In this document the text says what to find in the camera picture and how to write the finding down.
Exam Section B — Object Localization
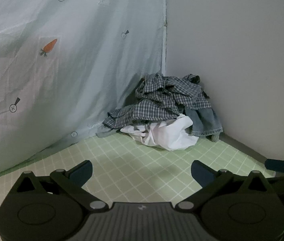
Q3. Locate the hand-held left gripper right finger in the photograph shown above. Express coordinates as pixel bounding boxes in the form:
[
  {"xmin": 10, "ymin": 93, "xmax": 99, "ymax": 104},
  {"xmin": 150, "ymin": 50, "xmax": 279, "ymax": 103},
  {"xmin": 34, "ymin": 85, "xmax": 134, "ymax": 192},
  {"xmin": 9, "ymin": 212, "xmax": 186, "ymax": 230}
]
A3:
[{"xmin": 175, "ymin": 160, "xmax": 272, "ymax": 210}]

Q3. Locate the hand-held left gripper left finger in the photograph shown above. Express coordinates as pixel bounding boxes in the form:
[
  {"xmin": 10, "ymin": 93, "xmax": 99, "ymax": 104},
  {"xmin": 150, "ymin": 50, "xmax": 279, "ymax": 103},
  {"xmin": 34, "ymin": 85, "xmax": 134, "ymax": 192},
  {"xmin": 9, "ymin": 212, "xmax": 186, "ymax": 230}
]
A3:
[{"xmin": 13, "ymin": 160, "xmax": 109, "ymax": 210}]

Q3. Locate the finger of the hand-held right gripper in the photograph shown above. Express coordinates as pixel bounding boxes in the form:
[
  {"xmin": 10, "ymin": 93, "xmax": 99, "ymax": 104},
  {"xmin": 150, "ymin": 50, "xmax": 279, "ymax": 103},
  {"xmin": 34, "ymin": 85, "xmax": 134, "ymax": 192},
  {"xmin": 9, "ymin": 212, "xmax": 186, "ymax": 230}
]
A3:
[{"xmin": 265, "ymin": 158, "xmax": 284, "ymax": 173}]

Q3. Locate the blue checked shirt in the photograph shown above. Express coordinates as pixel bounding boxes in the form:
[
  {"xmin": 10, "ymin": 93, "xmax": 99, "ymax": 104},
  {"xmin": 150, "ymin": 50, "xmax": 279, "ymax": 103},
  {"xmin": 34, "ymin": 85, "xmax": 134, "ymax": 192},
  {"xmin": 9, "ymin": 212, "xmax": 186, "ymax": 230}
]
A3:
[{"xmin": 102, "ymin": 72, "xmax": 212, "ymax": 136}]

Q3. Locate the grey mattress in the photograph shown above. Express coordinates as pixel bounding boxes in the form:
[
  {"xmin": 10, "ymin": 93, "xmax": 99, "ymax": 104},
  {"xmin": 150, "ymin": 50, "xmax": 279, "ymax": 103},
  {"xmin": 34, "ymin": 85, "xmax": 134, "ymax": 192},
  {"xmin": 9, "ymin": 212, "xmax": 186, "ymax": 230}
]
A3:
[{"xmin": 218, "ymin": 133, "xmax": 284, "ymax": 162}]

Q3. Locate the grey-blue garment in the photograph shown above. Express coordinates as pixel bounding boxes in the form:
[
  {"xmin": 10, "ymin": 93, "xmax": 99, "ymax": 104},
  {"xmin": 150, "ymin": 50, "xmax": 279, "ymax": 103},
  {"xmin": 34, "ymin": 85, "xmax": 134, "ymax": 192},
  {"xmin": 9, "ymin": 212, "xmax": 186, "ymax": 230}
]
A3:
[{"xmin": 95, "ymin": 127, "xmax": 122, "ymax": 138}]

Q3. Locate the white garment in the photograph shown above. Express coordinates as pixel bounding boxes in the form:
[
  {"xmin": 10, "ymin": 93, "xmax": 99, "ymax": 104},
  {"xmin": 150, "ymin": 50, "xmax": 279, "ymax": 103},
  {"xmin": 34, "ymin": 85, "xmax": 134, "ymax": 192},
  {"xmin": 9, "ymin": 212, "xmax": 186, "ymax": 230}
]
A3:
[{"xmin": 120, "ymin": 113, "xmax": 199, "ymax": 151}]

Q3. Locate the blue denim garment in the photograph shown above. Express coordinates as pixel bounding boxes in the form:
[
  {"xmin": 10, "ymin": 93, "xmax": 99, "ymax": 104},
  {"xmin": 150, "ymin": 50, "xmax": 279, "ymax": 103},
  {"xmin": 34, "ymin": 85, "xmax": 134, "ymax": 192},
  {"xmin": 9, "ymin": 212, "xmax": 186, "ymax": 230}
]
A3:
[{"xmin": 184, "ymin": 105, "xmax": 223, "ymax": 142}]

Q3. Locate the green grid bed sheet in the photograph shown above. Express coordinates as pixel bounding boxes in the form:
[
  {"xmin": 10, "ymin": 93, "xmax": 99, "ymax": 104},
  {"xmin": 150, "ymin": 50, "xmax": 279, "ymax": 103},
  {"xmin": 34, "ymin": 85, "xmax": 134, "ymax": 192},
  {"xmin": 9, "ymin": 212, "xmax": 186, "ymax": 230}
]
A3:
[{"xmin": 0, "ymin": 131, "xmax": 277, "ymax": 207}]

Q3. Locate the light blue carrot-print blanket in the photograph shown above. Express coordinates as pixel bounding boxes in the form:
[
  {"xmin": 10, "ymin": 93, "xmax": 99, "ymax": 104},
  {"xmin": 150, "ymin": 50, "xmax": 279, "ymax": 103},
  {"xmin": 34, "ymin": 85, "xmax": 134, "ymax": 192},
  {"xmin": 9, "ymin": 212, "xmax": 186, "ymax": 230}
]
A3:
[{"xmin": 0, "ymin": 0, "xmax": 168, "ymax": 184}]

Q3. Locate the white bed end board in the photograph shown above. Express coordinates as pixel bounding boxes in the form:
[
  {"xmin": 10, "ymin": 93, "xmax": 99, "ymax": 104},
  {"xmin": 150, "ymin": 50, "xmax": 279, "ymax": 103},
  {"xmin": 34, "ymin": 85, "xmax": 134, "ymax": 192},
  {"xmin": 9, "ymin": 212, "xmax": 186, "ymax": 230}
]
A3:
[{"xmin": 166, "ymin": 0, "xmax": 284, "ymax": 161}]

